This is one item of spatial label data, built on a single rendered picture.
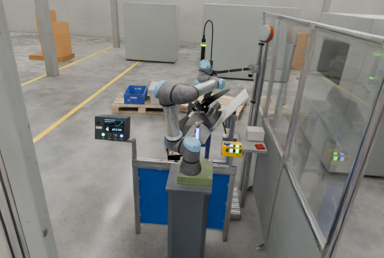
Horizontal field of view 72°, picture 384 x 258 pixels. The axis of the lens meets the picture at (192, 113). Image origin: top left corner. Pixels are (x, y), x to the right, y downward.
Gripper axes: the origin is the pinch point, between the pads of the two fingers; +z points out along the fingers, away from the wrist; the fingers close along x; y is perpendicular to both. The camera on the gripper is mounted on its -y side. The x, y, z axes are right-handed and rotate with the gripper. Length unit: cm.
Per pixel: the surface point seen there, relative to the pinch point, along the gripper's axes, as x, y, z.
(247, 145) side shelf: 33, 51, 58
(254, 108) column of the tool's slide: 38, 10, 75
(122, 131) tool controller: -66, 53, -13
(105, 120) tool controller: -79, 46, -18
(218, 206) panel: 10, 110, 46
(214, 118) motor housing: 0.5, 29.3, 36.5
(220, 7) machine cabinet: -62, -335, 449
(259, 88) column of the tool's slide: 42, -8, 64
